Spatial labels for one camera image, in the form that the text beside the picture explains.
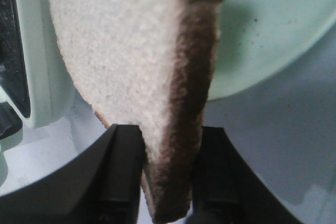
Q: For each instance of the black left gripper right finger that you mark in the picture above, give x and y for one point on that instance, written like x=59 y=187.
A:
x=226 y=190

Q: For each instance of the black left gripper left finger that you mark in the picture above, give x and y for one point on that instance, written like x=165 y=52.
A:
x=101 y=185

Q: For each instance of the white bread slice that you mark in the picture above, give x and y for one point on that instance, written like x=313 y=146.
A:
x=148 y=63

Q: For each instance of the mint green round plate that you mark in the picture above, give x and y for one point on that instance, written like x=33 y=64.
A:
x=261 y=37

